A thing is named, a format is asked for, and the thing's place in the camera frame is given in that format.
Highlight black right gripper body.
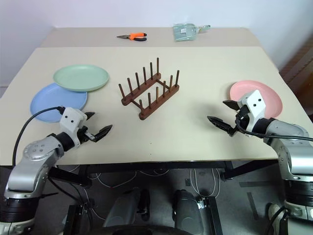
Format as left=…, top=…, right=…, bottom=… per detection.
left=227, top=104, right=250, bottom=137

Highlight green plate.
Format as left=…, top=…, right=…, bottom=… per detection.
left=52, top=64, right=110, bottom=93

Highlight pink plate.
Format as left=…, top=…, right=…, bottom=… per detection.
left=229, top=80, right=283, bottom=118

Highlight blue plate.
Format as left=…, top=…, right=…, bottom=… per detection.
left=30, top=82, right=88, bottom=123

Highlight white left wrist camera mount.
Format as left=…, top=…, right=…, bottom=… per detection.
left=59, top=107, right=87, bottom=134

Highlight wooden dish rack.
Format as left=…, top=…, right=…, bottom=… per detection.
left=118, top=57, right=180, bottom=121

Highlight dark grey rounded shape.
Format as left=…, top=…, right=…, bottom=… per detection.
left=172, top=188, right=204, bottom=230
left=104, top=188, right=151, bottom=230

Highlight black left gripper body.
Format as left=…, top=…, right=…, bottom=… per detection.
left=75, top=114, right=96, bottom=145

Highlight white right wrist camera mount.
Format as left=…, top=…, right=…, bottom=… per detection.
left=238, top=89, right=267, bottom=131

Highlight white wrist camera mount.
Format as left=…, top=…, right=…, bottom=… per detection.
left=238, top=89, right=267, bottom=131
left=59, top=107, right=87, bottom=134

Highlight white floor cable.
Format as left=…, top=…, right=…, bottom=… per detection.
left=88, top=171, right=137, bottom=189
left=189, top=168, right=222, bottom=197

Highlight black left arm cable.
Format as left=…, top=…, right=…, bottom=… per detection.
left=12, top=105, right=66, bottom=167

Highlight pale green bagged dustpan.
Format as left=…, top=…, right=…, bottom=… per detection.
left=172, top=23, right=211, bottom=42

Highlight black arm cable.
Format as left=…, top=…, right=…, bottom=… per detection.
left=234, top=115, right=313, bottom=143
left=12, top=105, right=66, bottom=167

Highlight orange black pliers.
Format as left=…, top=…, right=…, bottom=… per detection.
left=116, top=32, right=148, bottom=42

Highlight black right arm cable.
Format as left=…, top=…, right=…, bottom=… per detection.
left=234, top=115, right=313, bottom=143

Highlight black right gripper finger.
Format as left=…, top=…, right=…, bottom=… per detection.
left=207, top=116, right=232, bottom=133
left=222, top=99, right=242, bottom=112

